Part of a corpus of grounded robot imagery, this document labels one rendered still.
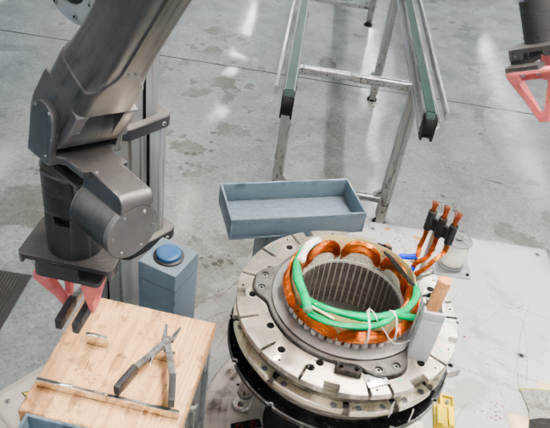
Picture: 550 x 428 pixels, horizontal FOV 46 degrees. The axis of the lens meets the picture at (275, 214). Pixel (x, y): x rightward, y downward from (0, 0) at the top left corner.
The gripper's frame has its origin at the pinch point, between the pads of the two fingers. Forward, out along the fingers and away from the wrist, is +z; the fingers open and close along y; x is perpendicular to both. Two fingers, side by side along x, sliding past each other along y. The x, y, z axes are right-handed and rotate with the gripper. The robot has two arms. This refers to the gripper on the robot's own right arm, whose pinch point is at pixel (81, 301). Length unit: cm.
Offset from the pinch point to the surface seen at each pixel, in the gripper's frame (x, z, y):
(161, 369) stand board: 1.9, 11.9, 9.2
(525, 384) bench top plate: 38, 40, 72
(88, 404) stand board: -5.3, 11.9, 2.4
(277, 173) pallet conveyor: 179, 102, 7
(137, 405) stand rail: -4.6, 10.8, 8.2
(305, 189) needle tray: 51, 15, 22
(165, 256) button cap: 25.0, 14.4, 2.7
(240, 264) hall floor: 138, 121, 1
